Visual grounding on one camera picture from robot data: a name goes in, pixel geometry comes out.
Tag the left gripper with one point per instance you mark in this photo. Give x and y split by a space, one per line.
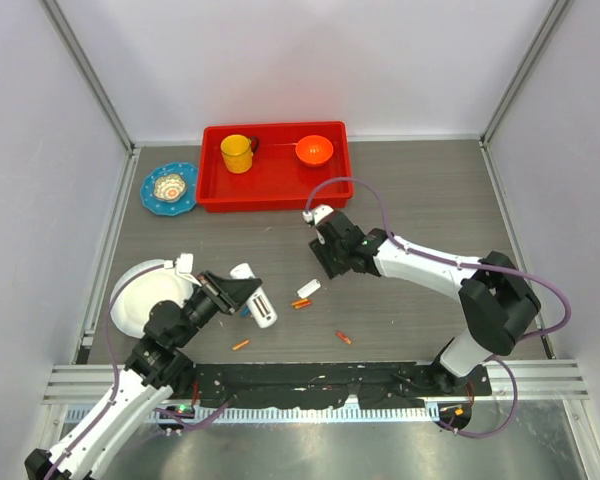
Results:
226 293

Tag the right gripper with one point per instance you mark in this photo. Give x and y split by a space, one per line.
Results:
322 251

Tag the white remote control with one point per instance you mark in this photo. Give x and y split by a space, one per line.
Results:
259 304

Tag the white battery cover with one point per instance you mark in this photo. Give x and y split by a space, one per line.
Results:
309 288

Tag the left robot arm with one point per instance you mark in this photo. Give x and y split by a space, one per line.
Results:
154 371

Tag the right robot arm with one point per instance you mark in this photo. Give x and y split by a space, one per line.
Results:
497 303

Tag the orange battery front left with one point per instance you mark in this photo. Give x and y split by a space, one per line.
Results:
240 345

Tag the orange battery lower middle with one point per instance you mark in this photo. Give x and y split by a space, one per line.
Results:
302 305

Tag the white paper plate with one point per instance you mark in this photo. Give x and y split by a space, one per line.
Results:
143 286

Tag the orange bowl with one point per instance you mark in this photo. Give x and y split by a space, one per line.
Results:
314 150

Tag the orange battery right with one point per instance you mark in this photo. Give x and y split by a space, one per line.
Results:
343 337

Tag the red plastic tray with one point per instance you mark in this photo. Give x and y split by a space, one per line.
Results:
278 179

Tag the small patterned bowl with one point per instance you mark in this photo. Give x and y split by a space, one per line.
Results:
169 188

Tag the blue dotted plate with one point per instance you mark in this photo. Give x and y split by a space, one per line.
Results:
185 204

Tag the yellow mug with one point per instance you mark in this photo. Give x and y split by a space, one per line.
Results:
237 152

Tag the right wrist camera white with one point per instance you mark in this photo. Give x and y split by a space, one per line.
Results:
320 220

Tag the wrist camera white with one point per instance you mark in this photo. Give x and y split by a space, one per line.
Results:
182 267
320 220

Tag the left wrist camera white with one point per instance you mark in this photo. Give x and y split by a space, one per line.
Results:
182 267

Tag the white slotted cable duct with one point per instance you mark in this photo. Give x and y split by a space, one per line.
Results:
349 413

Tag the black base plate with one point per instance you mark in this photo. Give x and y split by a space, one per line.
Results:
318 386

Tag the aluminium frame rail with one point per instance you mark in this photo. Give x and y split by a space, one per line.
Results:
536 380

